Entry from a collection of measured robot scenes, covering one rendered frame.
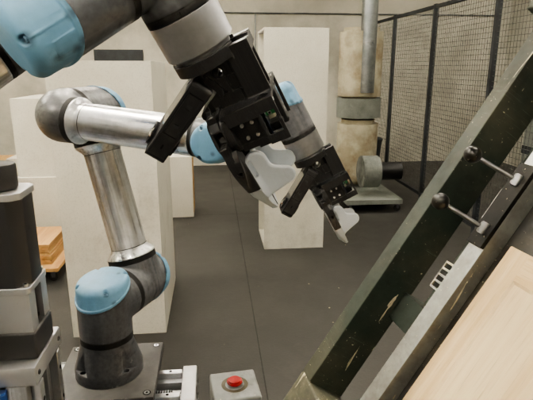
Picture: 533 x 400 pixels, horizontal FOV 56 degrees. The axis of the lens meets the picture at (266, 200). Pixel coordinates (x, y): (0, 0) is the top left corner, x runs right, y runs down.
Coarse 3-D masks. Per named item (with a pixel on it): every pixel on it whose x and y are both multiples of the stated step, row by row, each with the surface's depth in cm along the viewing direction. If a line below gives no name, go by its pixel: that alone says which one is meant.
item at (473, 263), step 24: (528, 192) 103; (504, 240) 105; (456, 264) 109; (480, 264) 105; (456, 288) 105; (432, 312) 108; (456, 312) 107; (408, 336) 110; (432, 336) 107; (408, 360) 108; (384, 384) 109
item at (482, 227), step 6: (432, 198) 108; (438, 198) 107; (444, 198) 106; (432, 204) 108; (438, 204) 107; (444, 204) 106; (456, 210) 107; (462, 216) 106; (468, 216) 106; (474, 222) 106; (486, 222) 105; (480, 228) 105; (486, 228) 105
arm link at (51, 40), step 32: (0, 0) 39; (32, 0) 39; (64, 0) 40; (96, 0) 41; (128, 0) 43; (0, 32) 41; (32, 32) 39; (64, 32) 40; (96, 32) 43; (32, 64) 41; (64, 64) 43
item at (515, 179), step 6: (468, 150) 106; (474, 150) 105; (480, 150) 105; (468, 156) 106; (474, 156) 105; (480, 156) 105; (468, 162) 107; (474, 162) 106; (486, 162) 106; (492, 168) 106; (498, 168) 105; (504, 174) 105; (510, 174) 105; (516, 174) 104; (510, 180) 105; (516, 180) 104
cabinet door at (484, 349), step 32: (512, 256) 100; (512, 288) 96; (480, 320) 99; (512, 320) 93; (448, 352) 101; (480, 352) 95; (512, 352) 89; (416, 384) 104; (448, 384) 98; (480, 384) 92; (512, 384) 86
